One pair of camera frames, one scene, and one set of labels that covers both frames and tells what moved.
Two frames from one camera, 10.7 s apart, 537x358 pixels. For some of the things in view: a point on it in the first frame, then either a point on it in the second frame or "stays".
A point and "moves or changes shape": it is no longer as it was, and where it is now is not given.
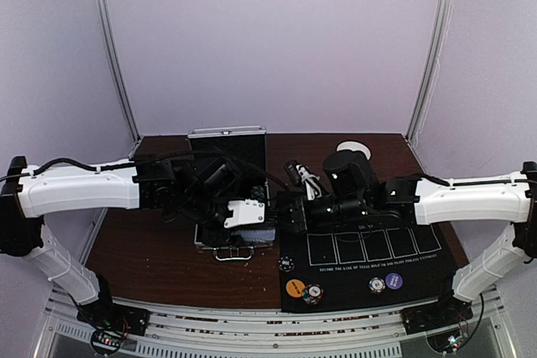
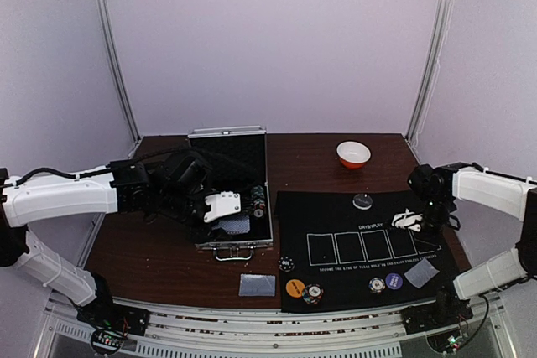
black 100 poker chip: [286, 263] stays
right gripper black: [291, 214] -> [425, 226]
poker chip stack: [313, 293] stays
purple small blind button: [393, 281] stays
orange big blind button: [294, 287] stays
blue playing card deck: [259, 235] moves or changes shape
